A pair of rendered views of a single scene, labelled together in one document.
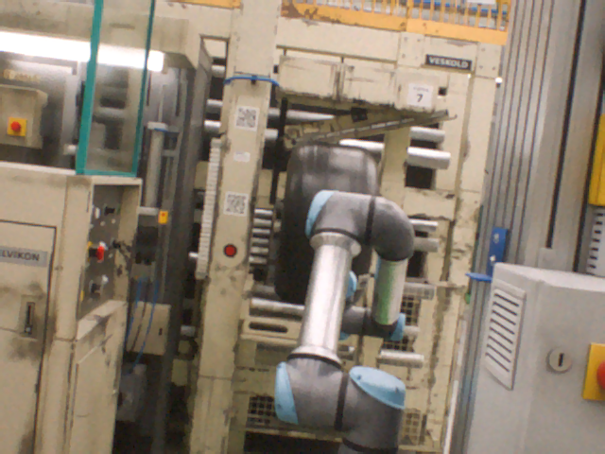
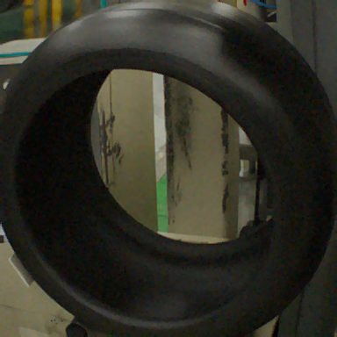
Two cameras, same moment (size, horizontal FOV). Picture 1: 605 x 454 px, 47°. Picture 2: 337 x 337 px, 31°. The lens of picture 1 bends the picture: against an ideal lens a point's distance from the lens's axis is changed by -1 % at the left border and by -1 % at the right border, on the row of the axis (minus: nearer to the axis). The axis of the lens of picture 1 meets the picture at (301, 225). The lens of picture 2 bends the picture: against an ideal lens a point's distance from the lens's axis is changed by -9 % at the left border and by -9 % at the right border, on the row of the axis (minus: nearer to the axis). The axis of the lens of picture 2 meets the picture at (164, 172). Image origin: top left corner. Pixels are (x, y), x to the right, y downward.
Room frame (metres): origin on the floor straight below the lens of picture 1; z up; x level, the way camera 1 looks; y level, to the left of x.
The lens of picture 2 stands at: (2.81, -0.99, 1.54)
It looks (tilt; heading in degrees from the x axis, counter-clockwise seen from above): 20 degrees down; 110
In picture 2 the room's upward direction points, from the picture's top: 2 degrees counter-clockwise
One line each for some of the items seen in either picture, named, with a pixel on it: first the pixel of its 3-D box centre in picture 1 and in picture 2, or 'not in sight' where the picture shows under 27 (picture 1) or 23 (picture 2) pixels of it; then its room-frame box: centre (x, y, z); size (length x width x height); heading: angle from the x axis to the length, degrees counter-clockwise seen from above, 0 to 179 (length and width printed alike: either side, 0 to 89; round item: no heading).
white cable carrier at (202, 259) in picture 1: (211, 209); not in sight; (2.41, 0.31, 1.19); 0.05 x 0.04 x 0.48; 2
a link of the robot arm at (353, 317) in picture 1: (342, 319); not in sight; (1.91, -0.14, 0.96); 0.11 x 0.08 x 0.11; 82
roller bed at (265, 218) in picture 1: (247, 243); not in sight; (2.84, 0.21, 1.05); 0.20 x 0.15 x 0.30; 92
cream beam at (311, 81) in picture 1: (354, 89); not in sight; (2.77, -0.14, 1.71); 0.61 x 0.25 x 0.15; 92
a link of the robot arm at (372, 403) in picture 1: (371, 404); not in sight; (1.41, -0.19, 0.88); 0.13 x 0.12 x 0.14; 82
